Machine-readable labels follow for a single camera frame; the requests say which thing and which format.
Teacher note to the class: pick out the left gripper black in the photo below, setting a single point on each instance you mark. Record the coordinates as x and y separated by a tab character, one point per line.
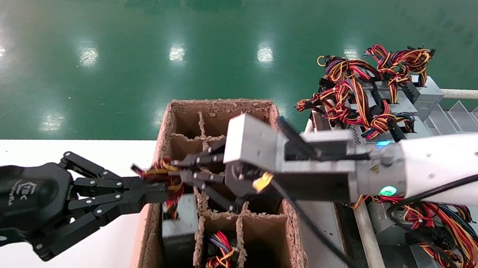
15	202

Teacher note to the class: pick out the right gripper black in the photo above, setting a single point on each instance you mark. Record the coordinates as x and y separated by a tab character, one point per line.
302	187

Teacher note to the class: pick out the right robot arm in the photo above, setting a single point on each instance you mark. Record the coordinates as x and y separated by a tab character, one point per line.
451	161

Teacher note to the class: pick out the cardboard box with dividers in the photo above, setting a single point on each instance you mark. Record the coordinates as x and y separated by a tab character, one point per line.
261	240

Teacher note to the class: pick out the clear acrylic divider tray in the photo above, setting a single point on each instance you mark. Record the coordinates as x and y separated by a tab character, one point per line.
475	117

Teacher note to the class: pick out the right wrist grey camera box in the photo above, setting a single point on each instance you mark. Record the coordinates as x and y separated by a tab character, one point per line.
251	141

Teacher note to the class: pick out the white short post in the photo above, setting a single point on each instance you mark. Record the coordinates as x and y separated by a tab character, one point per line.
309	125

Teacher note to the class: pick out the white round side rail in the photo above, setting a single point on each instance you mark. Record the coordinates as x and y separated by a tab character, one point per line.
364	231

